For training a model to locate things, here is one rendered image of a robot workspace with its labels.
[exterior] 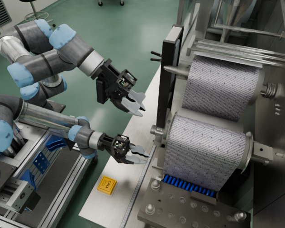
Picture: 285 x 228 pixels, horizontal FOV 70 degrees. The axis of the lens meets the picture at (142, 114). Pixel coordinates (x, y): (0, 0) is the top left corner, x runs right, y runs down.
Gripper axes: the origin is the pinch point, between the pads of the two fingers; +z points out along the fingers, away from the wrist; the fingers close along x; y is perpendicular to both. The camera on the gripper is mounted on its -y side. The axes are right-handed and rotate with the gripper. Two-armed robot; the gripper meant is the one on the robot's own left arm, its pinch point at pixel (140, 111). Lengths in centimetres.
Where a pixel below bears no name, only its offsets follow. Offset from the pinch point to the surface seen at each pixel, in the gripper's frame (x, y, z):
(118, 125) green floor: 81, -140, 39
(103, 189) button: -17.2, -38.4, 16.9
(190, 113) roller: 14.2, 3.4, 18.5
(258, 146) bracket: 2.8, 23.0, 33.3
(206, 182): -4.7, -0.1, 38.8
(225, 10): 69, 20, 8
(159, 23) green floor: 341, -161, 14
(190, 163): -4.7, 2.4, 26.1
